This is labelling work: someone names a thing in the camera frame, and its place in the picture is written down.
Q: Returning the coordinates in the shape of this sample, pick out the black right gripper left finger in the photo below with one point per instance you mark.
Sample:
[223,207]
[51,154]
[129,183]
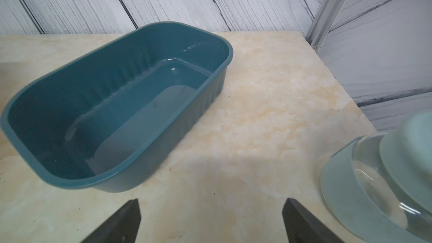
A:
[121,227]

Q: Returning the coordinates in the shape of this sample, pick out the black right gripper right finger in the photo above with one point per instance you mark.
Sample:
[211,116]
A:
[303,227]

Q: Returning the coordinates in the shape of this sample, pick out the teal plastic storage box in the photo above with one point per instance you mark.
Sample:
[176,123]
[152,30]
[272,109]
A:
[108,119]

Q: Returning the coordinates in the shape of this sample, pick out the glass jar with mint lid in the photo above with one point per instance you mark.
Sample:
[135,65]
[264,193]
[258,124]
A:
[379,187]

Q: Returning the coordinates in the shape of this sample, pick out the aluminium frame post right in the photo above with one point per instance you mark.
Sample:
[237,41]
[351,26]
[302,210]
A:
[323,21]

